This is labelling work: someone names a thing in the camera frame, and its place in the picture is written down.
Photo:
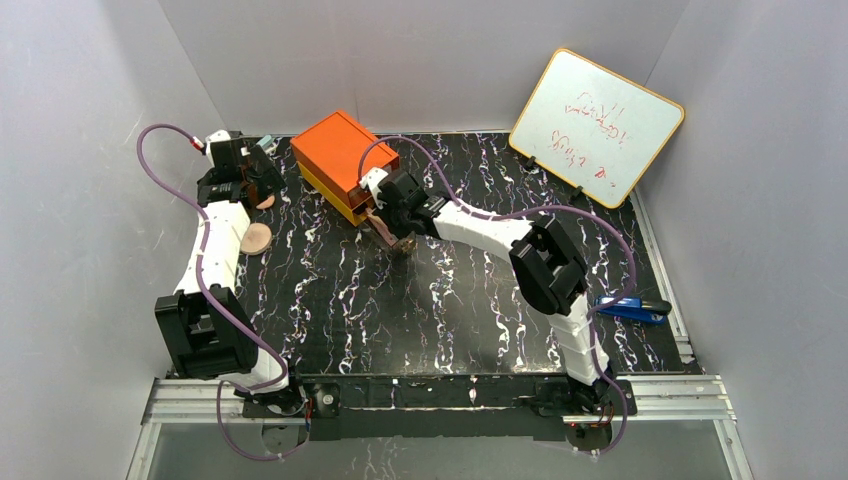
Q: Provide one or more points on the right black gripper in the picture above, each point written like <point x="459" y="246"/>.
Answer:
<point x="395" y="216"/>

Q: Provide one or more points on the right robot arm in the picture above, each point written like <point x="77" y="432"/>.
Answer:
<point x="329" y="296"/>

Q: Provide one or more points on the aluminium rail frame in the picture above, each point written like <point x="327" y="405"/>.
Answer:
<point x="442" y="427"/>

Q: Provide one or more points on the yellow framed whiteboard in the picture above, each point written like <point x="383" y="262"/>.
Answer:
<point x="593" y="128"/>

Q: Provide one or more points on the clear plastic drawer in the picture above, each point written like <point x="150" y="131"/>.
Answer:
<point x="403" y="247"/>

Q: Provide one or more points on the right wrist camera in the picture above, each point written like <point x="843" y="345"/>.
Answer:
<point x="371" y="181"/>

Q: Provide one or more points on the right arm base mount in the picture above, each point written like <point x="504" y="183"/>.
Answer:
<point x="566" y="397"/>

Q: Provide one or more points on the pink lipstick box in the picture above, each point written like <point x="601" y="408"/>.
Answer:
<point x="380" y="229"/>

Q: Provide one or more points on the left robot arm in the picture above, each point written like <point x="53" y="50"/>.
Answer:
<point x="206" y="330"/>

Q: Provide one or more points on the orange drawer organizer box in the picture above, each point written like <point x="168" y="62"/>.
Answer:
<point x="328" y="155"/>

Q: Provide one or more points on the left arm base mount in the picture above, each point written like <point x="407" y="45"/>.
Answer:
<point x="305" y="399"/>

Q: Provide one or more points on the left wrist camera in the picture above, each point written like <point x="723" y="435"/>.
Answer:
<point x="215" y="137"/>

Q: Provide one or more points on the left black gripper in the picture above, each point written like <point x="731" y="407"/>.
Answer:
<point x="258" y="171"/>

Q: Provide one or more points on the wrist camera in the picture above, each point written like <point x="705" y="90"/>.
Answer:
<point x="215" y="137"/>
<point x="371" y="181"/>

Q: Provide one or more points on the blue black stapler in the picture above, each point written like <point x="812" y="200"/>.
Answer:
<point x="653" y="312"/>

